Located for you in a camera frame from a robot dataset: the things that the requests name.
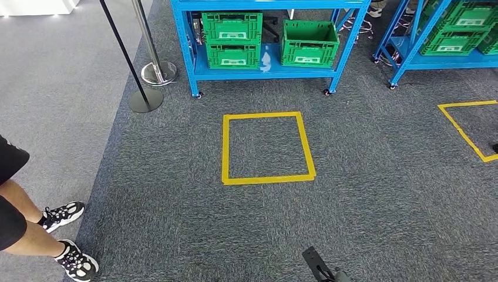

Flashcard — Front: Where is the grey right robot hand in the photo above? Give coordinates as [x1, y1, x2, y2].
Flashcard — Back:
[334, 267, 354, 282]

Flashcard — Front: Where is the blue metal shelf rack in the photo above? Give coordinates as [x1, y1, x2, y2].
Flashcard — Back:
[371, 0, 498, 91]
[170, 0, 372, 100]

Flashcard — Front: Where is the yellow floor tape square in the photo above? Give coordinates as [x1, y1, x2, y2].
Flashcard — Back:
[221, 112, 317, 186]
[438, 100, 498, 163]

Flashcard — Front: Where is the person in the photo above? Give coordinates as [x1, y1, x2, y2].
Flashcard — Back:
[0, 134, 100, 282]
[366, 0, 386, 19]

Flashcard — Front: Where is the white display plinth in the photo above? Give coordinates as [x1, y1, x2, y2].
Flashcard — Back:
[0, 0, 80, 16]

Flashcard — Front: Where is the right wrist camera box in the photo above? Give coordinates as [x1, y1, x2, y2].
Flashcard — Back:
[302, 246, 336, 282]

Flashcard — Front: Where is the black stanchion post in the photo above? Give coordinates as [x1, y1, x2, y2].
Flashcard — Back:
[99, 0, 164, 113]

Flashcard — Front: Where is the chrome stanchion post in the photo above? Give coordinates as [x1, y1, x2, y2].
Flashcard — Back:
[131, 0, 178, 86]

